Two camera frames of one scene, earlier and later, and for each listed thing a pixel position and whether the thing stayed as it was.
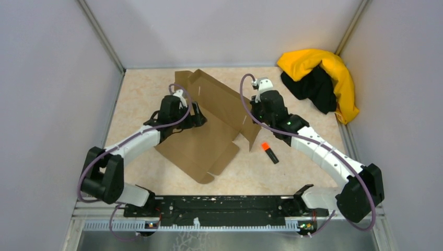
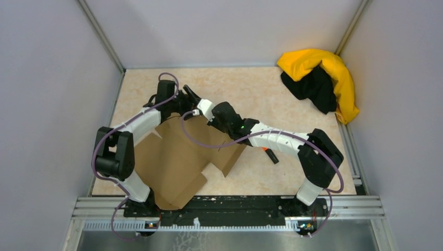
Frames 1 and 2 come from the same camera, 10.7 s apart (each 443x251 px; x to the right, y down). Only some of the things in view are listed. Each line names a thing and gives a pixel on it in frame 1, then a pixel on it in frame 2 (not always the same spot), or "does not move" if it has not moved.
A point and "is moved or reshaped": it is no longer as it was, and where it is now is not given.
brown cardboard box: (204, 150) is moved or reshaped
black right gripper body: (257, 115) to (216, 123)
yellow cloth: (295, 64) does not move
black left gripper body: (187, 123) to (178, 103)
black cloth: (318, 87) does not move
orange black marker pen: (265, 146) does not move
